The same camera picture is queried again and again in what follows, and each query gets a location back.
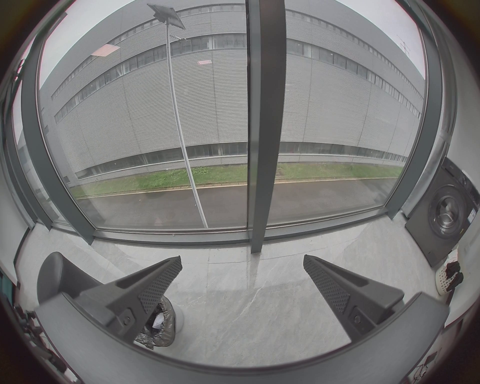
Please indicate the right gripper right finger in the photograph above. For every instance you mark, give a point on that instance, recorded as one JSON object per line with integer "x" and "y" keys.
{"x": 360, "y": 303}

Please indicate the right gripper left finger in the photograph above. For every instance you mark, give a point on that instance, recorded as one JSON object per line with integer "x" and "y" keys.
{"x": 123, "y": 300}

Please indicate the white trash bin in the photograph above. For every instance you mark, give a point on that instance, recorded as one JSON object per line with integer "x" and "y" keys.
{"x": 180, "y": 318}

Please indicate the crumpled white paper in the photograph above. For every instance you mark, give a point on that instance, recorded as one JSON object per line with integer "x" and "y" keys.
{"x": 158, "y": 321}

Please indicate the dark grey round chair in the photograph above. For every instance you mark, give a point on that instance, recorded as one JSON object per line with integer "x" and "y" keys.
{"x": 56, "y": 273}

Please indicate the round woven basket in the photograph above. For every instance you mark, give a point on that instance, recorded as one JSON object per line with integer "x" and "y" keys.
{"x": 442, "y": 281}

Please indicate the black garment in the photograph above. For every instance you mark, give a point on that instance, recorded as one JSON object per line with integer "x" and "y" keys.
{"x": 454, "y": 273}

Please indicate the dark grey washing machine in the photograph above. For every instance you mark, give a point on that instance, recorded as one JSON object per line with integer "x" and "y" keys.
{"x": 442, "y": 217}

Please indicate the window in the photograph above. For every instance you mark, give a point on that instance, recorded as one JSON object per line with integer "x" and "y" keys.
{"x": 266, "y": 112}

